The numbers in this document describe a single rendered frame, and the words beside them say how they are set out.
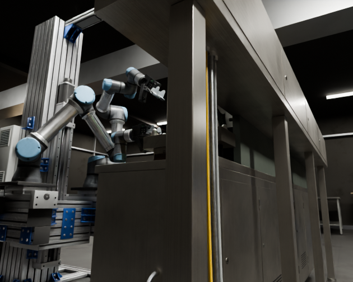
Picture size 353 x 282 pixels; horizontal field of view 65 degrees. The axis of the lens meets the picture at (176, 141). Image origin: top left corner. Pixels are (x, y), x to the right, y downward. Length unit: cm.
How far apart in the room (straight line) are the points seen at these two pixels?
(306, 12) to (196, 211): 355
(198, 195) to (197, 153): 8
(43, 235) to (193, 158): 126
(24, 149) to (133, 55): 356
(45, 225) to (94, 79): 397
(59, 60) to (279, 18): 273
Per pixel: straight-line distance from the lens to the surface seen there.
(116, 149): 166
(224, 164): 110
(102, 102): 201
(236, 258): 119
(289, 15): 393
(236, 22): 78
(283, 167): 136
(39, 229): 164
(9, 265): 210
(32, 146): 158
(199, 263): 52
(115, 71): 503
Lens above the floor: 72
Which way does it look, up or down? 13 degrees up
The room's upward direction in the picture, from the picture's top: 1 degrees clockwise
